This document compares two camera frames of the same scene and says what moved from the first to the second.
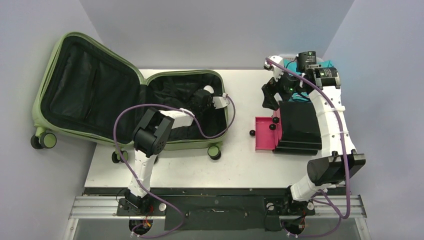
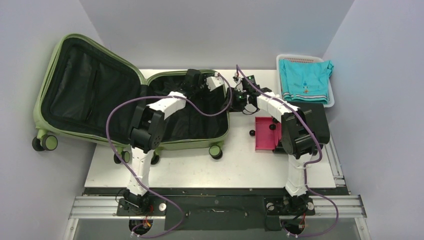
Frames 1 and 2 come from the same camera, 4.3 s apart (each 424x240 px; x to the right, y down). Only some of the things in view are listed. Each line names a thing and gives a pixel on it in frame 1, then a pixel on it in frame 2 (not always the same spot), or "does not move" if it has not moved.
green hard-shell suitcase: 86,95 does not move
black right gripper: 274,88 to 244,87
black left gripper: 212,107 to 203,81
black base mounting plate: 212,209 does not move
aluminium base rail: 105,208 does not move
